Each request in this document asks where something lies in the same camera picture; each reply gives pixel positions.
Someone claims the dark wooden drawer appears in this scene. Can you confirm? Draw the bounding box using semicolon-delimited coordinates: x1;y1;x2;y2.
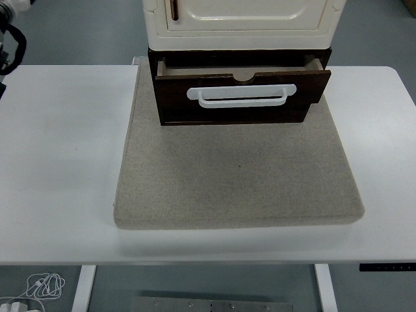
155;54;332;109

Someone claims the white coiled cable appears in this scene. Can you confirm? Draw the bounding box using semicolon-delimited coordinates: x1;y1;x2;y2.
0;272;66;312

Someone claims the white table leg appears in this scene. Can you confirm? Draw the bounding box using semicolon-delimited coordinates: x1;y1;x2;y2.
70;265;98;312
313;263;339;312

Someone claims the grey felt mat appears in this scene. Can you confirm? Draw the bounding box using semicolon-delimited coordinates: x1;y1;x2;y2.
112;57;365;230

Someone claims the white drawer handle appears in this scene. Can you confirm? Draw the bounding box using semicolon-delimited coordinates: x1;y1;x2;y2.
187;83;297;109

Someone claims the white charger block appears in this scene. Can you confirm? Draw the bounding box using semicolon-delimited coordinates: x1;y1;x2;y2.
0;300;30;312

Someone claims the black table control panel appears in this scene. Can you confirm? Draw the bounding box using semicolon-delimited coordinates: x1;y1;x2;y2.
359;263;416;272

